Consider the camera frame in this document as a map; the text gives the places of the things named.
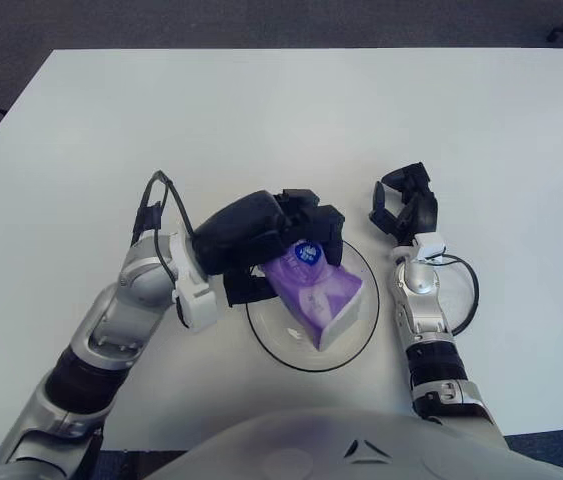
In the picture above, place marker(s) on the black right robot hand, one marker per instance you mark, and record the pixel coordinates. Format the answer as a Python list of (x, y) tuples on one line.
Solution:
[(423, 212)]

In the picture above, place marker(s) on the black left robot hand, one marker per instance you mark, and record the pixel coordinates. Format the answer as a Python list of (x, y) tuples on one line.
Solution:
[(241, 230)]

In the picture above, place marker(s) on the purple tissue paper pack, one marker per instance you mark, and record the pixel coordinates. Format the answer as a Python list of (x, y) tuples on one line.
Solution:
[(316, 295)]

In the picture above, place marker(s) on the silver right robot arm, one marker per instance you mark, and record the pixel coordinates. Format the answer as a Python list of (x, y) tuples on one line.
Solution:
[(431, 320)]

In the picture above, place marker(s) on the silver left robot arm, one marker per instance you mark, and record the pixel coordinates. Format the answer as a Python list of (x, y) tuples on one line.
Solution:
[(121, 320)]

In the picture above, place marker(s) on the white plate with black rim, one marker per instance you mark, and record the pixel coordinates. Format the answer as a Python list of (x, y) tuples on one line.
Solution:
[(361, 325)]

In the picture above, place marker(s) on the grey robot torso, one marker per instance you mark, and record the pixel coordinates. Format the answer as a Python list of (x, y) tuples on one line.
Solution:
[(386, 450)]

